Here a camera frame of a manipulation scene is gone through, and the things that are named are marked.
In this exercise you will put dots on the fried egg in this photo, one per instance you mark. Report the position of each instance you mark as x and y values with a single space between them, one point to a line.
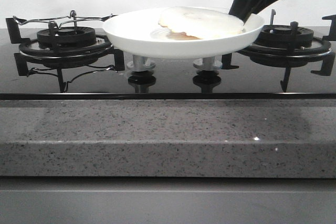
200 23

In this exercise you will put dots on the white ceramic plate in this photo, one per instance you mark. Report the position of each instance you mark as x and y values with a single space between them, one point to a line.
139 33

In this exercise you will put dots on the right black gas burner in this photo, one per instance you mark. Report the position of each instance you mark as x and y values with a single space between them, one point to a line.
279 36

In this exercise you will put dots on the black gas burner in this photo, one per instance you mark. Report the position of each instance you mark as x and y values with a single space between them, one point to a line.
279 36
72 37

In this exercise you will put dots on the right black pan support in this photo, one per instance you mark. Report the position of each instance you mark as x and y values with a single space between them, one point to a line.
319 49

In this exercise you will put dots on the black pan support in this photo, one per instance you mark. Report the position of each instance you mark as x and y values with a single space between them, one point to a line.
30 47
319 49

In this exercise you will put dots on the right silver stove knob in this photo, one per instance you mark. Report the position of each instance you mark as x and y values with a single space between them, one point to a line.
207 64

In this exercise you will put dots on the silver stove knob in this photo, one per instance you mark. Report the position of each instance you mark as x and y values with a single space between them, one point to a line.
140 64
207 64

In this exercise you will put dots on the left silver stove knob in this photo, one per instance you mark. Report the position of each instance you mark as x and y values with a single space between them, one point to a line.
140 64

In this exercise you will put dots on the left black gas burner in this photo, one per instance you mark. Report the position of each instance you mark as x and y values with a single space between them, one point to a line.
72 37

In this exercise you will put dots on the black glass cooktop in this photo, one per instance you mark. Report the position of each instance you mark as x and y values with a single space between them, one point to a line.
241 77

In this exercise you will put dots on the left black pan support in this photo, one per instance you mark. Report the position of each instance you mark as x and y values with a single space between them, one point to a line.
30 47

